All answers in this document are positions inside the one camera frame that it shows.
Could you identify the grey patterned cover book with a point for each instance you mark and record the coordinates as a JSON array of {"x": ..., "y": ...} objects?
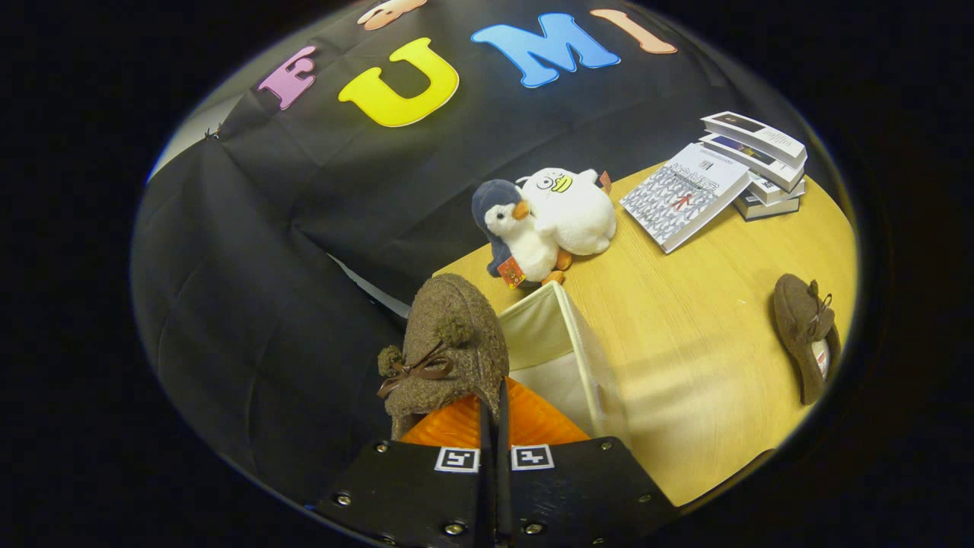
[{"x": 685, "y": 194}]

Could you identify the white duck plush toy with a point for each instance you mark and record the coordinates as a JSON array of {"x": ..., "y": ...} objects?
[{"x": 574, "y": 217}]

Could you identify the grey penguin plush toy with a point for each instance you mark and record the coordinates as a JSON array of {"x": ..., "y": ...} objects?
[{"x": 521, "y": 240}]

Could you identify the white book black lettering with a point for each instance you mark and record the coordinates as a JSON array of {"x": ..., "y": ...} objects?
[{"x": 776, "y": 192}]

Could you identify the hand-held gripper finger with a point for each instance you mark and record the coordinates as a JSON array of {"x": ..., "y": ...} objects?
[
  {"x": 504, "y": 487},
  {"x": 487, "y": 487}
]

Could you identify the black backdrop cloth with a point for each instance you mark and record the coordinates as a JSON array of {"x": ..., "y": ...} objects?
[{"x": 266, "y": 304}]

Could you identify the beige fabric storage box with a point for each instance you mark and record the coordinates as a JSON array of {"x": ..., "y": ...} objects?
[{"x": 555, "y": 358}]

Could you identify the brown fuzzy shoe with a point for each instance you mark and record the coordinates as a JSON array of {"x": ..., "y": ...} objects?
[
  {"x": 799, "y": 327},
  {"x": 456, "y": 335}
]

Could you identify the white book dark cover picture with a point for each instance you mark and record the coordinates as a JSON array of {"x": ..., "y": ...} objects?
[{"x": 761, "y": 137}]

